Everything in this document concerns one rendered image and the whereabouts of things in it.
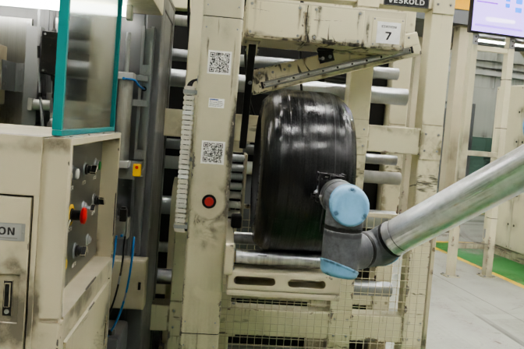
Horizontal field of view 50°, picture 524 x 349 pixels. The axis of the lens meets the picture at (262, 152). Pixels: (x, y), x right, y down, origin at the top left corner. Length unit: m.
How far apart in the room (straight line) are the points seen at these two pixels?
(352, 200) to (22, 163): 0.70
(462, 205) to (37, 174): 0.88
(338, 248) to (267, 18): 1.06
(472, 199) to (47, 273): 0.89
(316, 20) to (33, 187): 1.29
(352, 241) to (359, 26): 1.06
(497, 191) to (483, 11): 4.57
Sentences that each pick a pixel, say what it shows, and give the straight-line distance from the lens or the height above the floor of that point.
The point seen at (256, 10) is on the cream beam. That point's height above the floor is 1.74.
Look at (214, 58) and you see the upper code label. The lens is 1.82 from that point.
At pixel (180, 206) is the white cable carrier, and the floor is 1.04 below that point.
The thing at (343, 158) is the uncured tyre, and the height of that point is 1.24.
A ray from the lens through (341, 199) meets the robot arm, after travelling 1.28.
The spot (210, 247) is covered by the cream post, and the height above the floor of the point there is 0.91.
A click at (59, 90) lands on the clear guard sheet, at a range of 1.17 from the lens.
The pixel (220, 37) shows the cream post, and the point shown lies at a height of 1.59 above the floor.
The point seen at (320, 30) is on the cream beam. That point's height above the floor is 1.68.
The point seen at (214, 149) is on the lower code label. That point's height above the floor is 1.23.
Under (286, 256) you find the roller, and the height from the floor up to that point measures 0.91.
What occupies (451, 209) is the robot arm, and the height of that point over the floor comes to 1.17.
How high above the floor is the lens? 1.33
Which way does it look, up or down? 3 degrees down
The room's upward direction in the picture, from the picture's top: 5 degrees clockwise
